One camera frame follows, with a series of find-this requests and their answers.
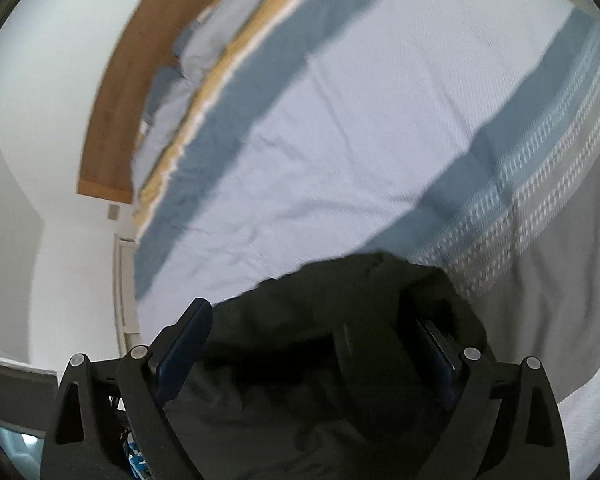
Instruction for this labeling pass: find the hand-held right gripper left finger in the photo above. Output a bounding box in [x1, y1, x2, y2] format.
[40, 297, 214, 480]

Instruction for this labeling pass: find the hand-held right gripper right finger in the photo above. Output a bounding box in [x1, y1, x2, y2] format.
[414, 317, 579, 480]

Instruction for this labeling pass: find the striped pillow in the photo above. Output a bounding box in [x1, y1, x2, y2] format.
[172, 0, 283, 80]
[131, 65, 203, 181]

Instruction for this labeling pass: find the black puffer jacket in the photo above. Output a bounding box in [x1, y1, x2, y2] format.
[162, 252, 491, 480]

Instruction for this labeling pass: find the person's left hand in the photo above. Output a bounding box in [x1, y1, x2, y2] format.
[122, 430, 149, 479]

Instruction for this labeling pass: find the wooden headboard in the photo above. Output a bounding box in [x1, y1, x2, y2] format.
[77, 0, 293, 205]

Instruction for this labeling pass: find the striped duvet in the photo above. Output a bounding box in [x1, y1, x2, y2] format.
[130, 0, 600, 480]

